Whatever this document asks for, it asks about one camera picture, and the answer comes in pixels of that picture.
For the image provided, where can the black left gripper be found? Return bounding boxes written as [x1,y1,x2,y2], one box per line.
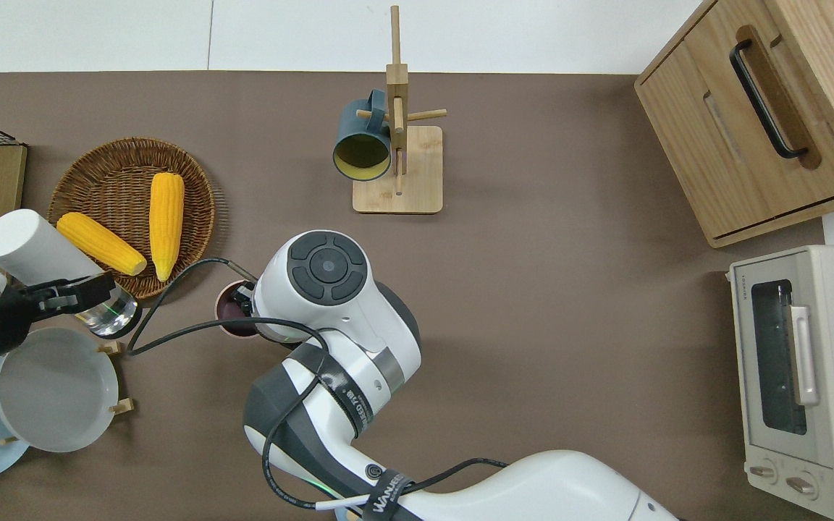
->
[0,272,117,363]

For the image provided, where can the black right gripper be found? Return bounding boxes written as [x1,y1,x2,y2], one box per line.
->
[231,281,258,319]

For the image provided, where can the pink mug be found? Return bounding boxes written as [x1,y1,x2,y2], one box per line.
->
[214,281,262,339]

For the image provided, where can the white water bottle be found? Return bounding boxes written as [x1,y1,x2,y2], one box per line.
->
[0,209,144,339]

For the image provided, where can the yellow corn cob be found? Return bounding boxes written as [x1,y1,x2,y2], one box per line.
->
[56,211,148,276]
[149,172,186,283]

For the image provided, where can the brown wicker basket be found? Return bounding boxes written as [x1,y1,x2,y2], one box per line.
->
[46,137,216,301]

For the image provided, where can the grey plate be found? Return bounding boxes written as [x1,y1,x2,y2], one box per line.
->
[0,326,120,454]

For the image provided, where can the wooden plate rack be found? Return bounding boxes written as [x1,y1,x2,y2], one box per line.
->
[0,340,135,446]

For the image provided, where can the wooden mug tree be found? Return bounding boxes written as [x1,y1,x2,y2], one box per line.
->
[353,5,448,215]

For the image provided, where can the dark blue mug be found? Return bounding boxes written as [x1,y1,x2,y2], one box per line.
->
[333,88,394,182]

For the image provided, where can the brown table mat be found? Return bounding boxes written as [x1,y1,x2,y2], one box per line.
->
[0,70,825,521]

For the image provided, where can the wooden cabinet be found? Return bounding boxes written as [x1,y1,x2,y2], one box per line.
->
[634,0,834,249]

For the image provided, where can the black cabinet handle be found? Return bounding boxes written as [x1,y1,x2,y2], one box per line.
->
[729,38,810,160]

